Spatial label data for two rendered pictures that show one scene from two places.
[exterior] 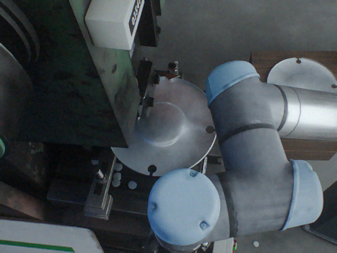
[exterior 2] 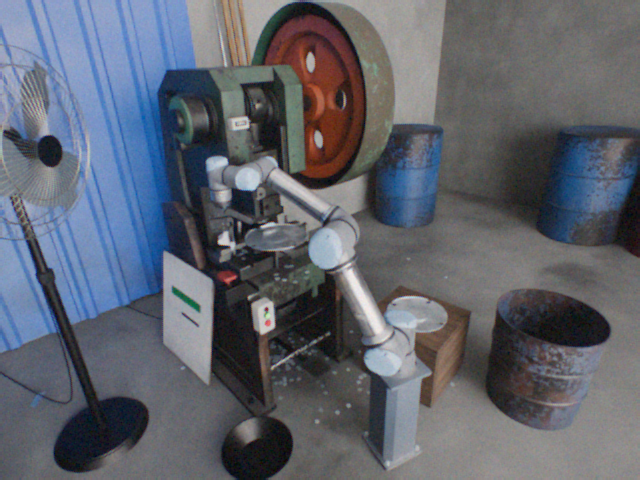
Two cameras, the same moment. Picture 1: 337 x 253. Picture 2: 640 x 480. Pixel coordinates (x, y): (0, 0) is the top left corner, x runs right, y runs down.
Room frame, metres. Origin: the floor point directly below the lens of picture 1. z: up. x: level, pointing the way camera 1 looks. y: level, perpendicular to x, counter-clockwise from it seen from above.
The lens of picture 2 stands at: (-0.89, -1.01, 1.54)
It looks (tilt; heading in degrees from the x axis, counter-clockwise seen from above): 26 degrees down; 33
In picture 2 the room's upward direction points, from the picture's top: 2 degrees counter-clockwise
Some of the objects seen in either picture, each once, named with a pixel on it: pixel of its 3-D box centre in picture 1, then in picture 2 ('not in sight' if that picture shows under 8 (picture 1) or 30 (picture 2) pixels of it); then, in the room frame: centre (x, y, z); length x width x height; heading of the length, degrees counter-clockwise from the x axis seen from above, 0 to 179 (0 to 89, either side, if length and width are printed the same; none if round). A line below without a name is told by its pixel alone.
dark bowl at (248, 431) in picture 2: not in sight; (258, 451); (-0.08, -0.19, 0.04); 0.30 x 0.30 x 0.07
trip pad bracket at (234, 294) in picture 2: not in sight; (234, 302); (0.09, 0.01, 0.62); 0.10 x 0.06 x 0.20; 164
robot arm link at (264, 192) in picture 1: (262, 183); (244, 176); (0.12, -0.10, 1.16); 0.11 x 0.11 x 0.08; 3
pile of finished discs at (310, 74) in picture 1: (302, 85); (416, 313); (0.74, -0.58, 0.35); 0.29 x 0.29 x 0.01
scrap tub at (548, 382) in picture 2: not in sight; (538, 357); (0.84, -1.12, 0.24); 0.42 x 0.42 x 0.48
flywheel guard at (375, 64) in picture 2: not in sight; (293, 101); (0.81, 0.14, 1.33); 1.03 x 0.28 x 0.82; 74
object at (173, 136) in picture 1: (161, 123); (276, 236); (0.42, 0.02, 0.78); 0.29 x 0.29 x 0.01
